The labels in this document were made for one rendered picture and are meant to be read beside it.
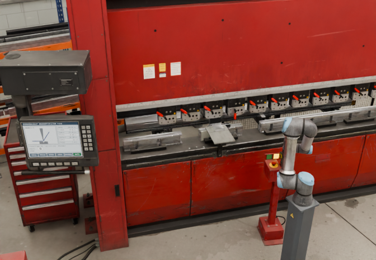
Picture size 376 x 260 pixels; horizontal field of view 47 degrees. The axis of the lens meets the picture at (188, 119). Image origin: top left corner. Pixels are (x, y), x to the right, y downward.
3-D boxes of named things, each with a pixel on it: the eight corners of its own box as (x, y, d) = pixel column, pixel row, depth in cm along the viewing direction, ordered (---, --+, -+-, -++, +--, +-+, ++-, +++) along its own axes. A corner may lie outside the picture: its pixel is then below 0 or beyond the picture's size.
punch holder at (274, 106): (271, 110, 382) (273, 94, 373) (267, 106, 389) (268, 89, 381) (287, 109, 385) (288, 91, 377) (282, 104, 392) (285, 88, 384)
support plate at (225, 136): (214, 144, 354) (214, 143, 354) (205, 128, 377) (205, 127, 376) (235, 141, 358) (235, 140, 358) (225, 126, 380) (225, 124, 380)
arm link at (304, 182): (313, 195, 316) (315, 181, 309) (294, 193, 318) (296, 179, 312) (312, 185, 326) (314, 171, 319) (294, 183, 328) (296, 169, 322)
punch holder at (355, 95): (352, 100, 399) (355, 84, 391) (347, 97, 406) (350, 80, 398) (366, 98, 402) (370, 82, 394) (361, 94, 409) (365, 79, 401)
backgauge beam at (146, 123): (126, 135, 388) (125, 124, 383) (124, 127, 400) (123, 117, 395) (355, 105, 438) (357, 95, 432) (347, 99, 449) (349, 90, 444)
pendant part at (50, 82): (22, 183, 292) (-6, 65, 251) (32, 161, 314) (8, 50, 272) (98, 182, 294) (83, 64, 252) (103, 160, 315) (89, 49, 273)
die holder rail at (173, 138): (124, 151, 366) (123, 142, 361) (123, 147, 371) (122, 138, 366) (182, 143, 377) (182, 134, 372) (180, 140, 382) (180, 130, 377)
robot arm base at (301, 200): (316, 203, 324) (319, 192, 319) (301, 209, 318) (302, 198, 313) (303, 191, 336) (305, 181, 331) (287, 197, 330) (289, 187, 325)
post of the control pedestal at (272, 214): (269, 225, 397) (275, 177, 370) (267, 221, 401) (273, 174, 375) (275, 225, 397) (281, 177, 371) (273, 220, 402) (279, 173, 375)
